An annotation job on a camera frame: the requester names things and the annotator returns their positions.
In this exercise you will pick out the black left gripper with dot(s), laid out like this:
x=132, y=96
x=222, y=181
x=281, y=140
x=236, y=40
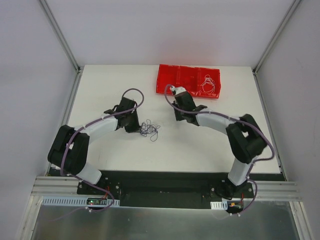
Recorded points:
x=133, y=125

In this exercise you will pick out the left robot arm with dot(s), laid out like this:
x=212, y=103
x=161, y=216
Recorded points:
x=69, y=150

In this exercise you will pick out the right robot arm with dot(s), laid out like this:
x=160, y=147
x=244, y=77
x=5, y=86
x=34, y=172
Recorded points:
x=245, y=137

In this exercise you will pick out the red three-compartment bin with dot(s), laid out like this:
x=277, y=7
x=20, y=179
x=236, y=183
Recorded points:
x=201, y=82

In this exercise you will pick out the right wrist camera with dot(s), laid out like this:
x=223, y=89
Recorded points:
x=177, y=90

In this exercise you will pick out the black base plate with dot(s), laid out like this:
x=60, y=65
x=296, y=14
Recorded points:
x=151, y=189

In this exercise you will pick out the left aluminium frame post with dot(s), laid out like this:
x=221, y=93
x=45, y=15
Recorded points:
x=59, y=35

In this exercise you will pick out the aluminium frame post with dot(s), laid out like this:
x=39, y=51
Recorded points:
x=278, y=32
x=59, y=35

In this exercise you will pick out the right white cable duct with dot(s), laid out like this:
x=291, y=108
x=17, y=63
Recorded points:
x=219, y=205

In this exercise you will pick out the white cable duct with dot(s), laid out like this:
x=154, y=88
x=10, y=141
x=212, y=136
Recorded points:
x=64, y=201
x=219, y=205

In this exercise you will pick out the left white cable duct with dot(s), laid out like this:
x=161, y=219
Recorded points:
x=64, y=201

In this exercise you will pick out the right aluminium frame post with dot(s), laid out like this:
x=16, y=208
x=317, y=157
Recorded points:
x=278, y=32

